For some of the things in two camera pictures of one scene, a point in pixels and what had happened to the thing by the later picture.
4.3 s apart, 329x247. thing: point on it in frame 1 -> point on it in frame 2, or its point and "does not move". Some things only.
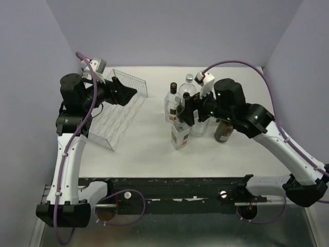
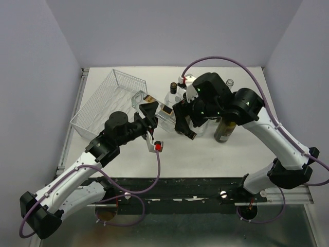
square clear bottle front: (180, 135) -> (165, 117)
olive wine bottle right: (223, 130) does not move
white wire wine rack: (110, 122) does not move
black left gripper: (123, 94) -> (149, 123)
